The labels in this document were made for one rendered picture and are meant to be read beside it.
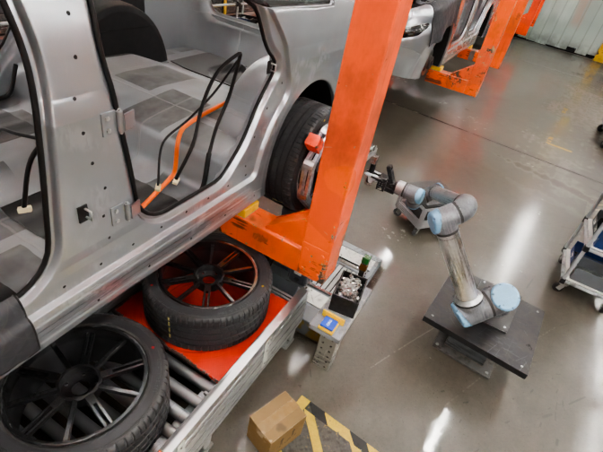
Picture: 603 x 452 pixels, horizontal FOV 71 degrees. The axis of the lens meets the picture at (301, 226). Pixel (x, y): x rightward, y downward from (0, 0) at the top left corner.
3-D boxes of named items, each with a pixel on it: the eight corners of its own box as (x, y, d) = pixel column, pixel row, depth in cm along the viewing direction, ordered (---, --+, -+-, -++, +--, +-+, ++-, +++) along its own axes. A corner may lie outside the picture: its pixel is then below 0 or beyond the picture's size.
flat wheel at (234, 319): (179, 249, 261) (178, 219, 247) (281, 278, 256) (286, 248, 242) (117, 330, 208) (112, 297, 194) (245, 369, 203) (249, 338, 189)
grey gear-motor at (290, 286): (262, 262, 292) (268, 221, 271) (315, 290, 279) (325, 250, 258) (247, 276, 279) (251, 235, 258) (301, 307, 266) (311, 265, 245)
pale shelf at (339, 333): (344, 280, 242) (345, 275, 240) (371, 293, 237) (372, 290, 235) (308, 327, 210) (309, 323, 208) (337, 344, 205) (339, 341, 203)
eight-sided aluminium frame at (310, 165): (331, 184, 293) (350, 109, 261) (340, 187, 291) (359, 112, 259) (292, 219, 253) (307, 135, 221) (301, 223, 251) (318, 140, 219)
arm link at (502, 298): (519, 307, 238) (528, 304, 221) (489, 318, 239) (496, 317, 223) (504, 282, 243) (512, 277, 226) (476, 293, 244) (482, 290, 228)
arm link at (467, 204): (482, 193, 201) (436, 178, 267) (457, 204, 202) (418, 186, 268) (489, 215, 203) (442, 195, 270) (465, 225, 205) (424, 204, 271)
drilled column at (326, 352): (319, 351, 251) (335, 302, 226) (334, 360, 248) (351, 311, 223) (311, 362, 244) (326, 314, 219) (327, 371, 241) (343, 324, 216)
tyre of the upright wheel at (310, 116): (256, 124, 221) (254, 216, 267) (294, 140, 213) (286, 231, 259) (318, 79, 263) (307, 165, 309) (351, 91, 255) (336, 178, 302)
